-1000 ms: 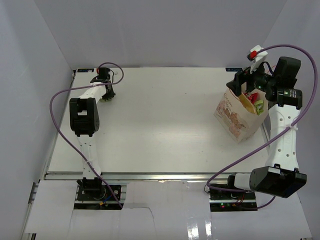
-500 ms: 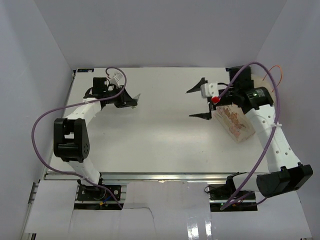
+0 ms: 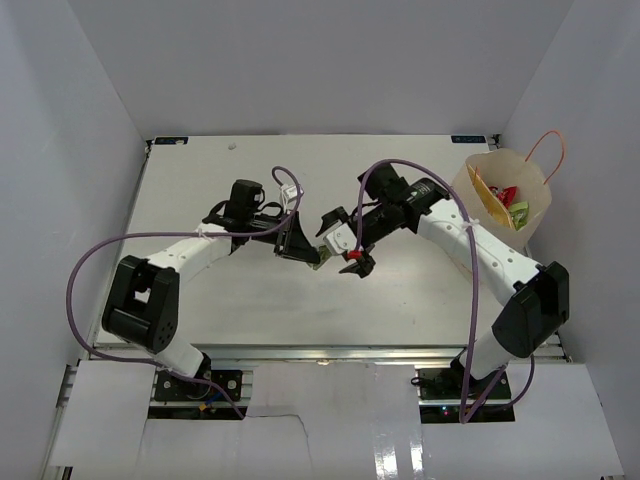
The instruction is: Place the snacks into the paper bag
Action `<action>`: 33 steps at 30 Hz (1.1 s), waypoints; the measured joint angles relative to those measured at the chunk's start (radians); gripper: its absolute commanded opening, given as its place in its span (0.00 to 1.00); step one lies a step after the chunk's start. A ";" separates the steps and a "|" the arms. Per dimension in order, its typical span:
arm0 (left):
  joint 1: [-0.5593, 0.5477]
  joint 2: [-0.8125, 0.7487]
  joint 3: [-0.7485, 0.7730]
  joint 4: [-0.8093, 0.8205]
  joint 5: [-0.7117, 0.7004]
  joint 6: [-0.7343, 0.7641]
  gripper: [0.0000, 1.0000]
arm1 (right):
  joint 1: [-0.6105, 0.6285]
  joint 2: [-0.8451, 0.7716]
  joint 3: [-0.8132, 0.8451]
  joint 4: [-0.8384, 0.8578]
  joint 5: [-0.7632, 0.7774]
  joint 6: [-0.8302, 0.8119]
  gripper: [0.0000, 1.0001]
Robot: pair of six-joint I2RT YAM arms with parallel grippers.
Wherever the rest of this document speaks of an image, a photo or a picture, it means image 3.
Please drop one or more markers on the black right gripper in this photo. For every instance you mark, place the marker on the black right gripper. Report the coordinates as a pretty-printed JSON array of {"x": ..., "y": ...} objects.
[{"x": 363, "y": 267}]

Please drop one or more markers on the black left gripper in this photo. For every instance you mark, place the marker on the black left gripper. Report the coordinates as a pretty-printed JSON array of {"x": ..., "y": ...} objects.
[{"x": 293, "y": 243}]

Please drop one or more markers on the green snack packet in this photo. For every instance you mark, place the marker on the green snack packet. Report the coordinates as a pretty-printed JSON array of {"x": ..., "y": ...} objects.
[
  {"x": 324, "y": 256},
  {"x": 519, "y": 213}
]

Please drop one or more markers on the tan snack pouch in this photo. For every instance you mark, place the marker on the tan snack pouch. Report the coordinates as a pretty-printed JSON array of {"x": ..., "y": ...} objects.
[{"x": 492, "y": 204}]

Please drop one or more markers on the pink snack packet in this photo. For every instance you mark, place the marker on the pink snack packet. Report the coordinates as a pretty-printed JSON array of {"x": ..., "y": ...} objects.
[{"x": 505, "y": 195}]

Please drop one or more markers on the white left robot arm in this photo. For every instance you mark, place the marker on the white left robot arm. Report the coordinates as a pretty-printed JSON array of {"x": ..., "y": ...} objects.
[{"x": 142, "y": 307}]

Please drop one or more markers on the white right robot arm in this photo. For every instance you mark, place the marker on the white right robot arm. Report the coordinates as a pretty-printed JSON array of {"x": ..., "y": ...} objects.
[{"x": 534, "y": 297}]

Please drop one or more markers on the blue label right corner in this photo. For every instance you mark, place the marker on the blue label right corner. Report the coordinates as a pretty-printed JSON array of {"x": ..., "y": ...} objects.
[{"x": 468, "y": 139}]

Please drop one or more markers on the blue label corner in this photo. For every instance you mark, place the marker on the blue label corner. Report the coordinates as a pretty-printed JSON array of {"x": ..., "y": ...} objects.
[
  {"x": 168, "y": 140},
  {"x": 468, "y": 139}
]

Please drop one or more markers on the blue label left corner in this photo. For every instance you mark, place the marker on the blue label left corner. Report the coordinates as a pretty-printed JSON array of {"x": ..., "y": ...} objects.
[{"x": 168, "y": 140}]

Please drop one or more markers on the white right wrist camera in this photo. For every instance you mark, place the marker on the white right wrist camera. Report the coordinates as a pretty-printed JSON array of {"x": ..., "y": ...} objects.
[{"x": 341, "y": 241}]

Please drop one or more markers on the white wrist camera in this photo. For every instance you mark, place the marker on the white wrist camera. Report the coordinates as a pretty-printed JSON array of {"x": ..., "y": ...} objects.
[
  {"x": 341, "y": 241},
  {"x": 289, "y": 195}
]

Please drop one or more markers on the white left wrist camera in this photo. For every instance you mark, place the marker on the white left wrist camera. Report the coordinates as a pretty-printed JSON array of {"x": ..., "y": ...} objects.
[{"x": 289, "y": 195}]

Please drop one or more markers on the printed paper bag orange handles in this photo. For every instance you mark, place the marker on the printed paper bag orange handles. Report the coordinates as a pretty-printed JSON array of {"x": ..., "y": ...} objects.
[{"x": 505, "y": 167}]

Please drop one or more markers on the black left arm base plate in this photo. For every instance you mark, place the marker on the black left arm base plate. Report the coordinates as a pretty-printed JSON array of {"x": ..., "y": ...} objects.
[{"x": 174, "y": 399}]

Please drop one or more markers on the aluminium front rail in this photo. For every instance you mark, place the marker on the aluminium front rail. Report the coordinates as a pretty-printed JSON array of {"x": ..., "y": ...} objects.
[{"x": 329, "y": 353}]

